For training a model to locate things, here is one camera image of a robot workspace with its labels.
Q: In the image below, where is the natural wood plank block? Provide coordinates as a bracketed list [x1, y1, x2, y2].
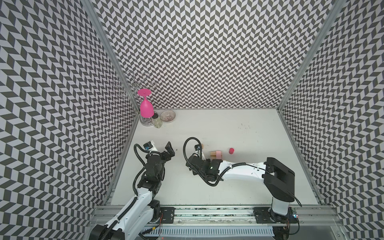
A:
[210, 151, 217, 159]

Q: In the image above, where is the pink plastic wine glass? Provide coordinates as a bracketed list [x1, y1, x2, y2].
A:
[138, 89, 154, 118]

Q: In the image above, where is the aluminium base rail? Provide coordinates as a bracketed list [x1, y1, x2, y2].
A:
[90, 205, 342, 226]

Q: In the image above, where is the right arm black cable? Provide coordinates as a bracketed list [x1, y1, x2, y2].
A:
[182, 137, 268, 187]

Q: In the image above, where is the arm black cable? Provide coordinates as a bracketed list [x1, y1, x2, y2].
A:
[98, 143, 157, 240]
[182, 137, 268, 187]

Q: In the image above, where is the light pink rectangular block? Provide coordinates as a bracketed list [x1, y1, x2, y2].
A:
[216, 151, 223, 160]

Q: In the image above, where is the small striped bowl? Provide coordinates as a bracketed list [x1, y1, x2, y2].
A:
[160, 110, 176, 123]

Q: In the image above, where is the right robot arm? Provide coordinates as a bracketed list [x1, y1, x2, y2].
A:
[186, 154, 297, 223]

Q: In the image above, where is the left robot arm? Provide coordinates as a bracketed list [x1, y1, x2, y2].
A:
[89, 141, 175, 240]

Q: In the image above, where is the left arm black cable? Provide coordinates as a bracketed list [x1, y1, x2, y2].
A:
[98, 143, 157, 240]

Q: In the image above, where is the glass spice jar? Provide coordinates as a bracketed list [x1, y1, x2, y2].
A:
[152, 113, 163, 129]

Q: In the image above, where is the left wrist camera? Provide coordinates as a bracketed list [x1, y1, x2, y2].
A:
[143, 141, 158, 154]

